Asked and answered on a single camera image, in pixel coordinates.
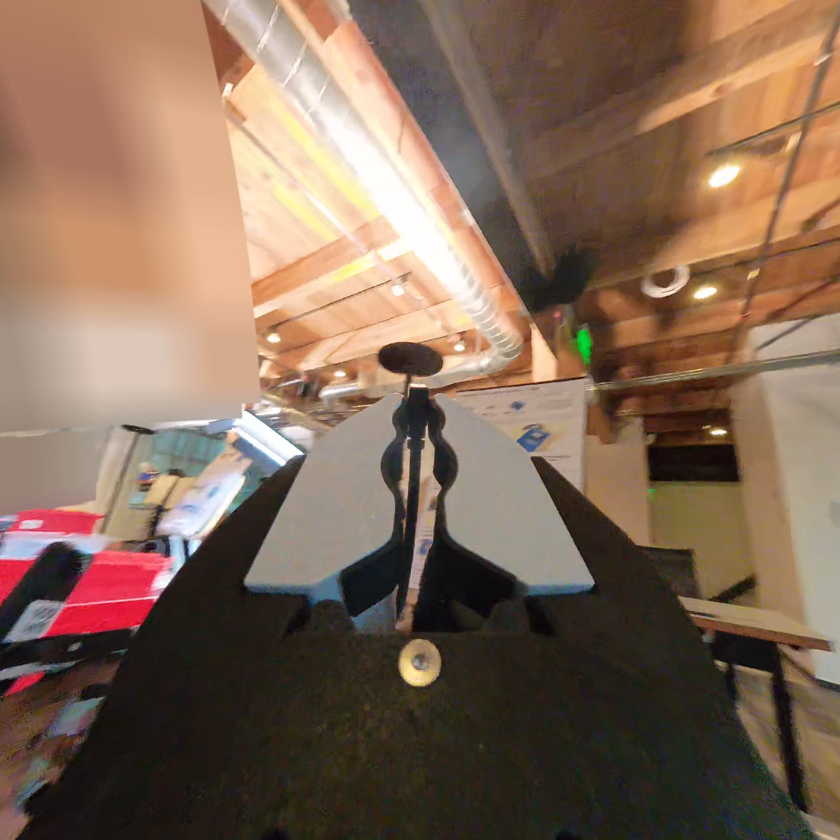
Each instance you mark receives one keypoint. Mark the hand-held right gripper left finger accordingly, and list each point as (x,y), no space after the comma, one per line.
(328,512)

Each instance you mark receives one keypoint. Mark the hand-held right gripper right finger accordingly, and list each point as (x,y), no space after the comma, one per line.
(512,518)

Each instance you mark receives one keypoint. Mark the red plastic crate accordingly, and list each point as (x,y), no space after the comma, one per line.
(118,584)

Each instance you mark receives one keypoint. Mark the studio light panel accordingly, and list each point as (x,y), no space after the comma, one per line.
(269,439)

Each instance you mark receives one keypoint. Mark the instruction poster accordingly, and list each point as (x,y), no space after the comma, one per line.
(551,420)

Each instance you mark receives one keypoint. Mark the cardboard poster board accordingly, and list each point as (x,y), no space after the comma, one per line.
(207,495)

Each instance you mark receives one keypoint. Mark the black round disc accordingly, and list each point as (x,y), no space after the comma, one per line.
(410,358)

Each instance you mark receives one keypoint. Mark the green exit sign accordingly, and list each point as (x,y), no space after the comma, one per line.
(583,344)

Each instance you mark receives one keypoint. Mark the metal conduit pipe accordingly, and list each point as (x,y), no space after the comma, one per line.
(722,371)

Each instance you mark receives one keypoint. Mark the wooden top table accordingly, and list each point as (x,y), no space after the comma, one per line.
(754,620)

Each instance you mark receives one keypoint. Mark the round ceiling spotlight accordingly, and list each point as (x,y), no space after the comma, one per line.
(724,176)
(705,292)

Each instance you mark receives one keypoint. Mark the grey ceiling pipe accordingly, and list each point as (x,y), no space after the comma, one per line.
(489,131)

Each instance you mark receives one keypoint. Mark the silver ventilation duct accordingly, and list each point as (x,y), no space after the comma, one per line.
(315,98)

